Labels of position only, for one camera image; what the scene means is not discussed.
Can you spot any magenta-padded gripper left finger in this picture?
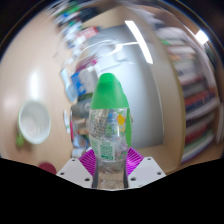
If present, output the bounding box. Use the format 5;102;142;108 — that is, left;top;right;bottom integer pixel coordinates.
55;147;100;190

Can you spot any wooden shelf unit with books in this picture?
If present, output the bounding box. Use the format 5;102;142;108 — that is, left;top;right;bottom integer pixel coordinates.
156;19;224;166

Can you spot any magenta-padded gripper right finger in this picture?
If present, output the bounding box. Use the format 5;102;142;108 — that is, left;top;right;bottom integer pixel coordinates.
124;146;167;190

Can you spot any clear plastic bottle green cap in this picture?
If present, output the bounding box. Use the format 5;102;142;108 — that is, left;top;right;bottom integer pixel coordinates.
87;72;133;191

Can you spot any white mug green rim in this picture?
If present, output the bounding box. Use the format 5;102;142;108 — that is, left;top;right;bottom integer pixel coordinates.
15;99;53;148

